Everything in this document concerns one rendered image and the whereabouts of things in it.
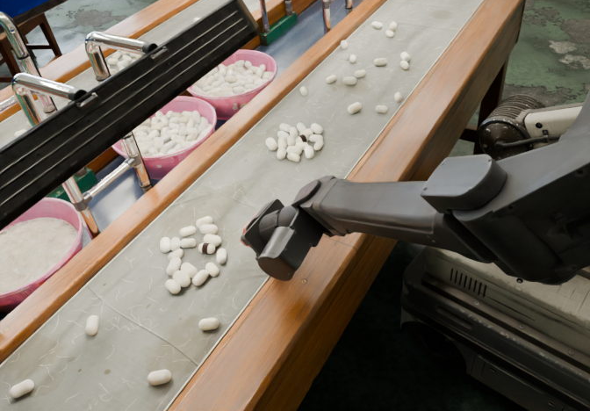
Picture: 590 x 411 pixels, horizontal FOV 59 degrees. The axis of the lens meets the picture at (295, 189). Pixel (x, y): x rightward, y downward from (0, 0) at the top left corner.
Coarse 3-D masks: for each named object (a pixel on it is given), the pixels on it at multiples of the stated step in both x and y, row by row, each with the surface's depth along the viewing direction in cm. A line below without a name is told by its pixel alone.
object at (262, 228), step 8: (272, 208) 88; (280, 208) 89; (264, 216) 86; (272, 216) 83; (256, 224) 85; (264, 224) 84; (272, 224) 82; (248, 232) 84; (256, 232) 85; (264, 232) 84; (272, 232) 82; (248, 240) 84; (256, 240) 84; (264, 240) 85; (256, 248) 84
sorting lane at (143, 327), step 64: (448, 0) 173; (320, 64) 150; (256, 128) 129; (384, 128) 123; (192, 192) 113; (256, 192) 111; (128, 256) 100; (192, 256) 99; (64, 320) 91; (128, 320) 89; (192, 320) 88; (0, 384) 82; (64, 384) 81; (128, 384) 80
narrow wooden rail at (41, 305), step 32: (384, 0) 176; (352, 32) 162; (256, 96) 135; (224, 128) 126; (192, 160) 117; (160, 192) 110; (128, 224) 104; (96, 256) 98; (64, 288) 93; (32, 320) 88; (0, 352) 84
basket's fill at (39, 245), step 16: (16, 224) 112; (32, 224) 111; (48, 224) 112; (64, 224) 112; (0, 240) 109; (16, 240) 109; (32, 240) 108; (48, 240) 108; (64, 240) 107; (0, 256) 105; (16, 256) 104; (32, 256) 104; (48, 256) 103; (0, 272) 102; (16, 272) 101; (32, 272) 101; (0, 288) 98; (16, 288) 99
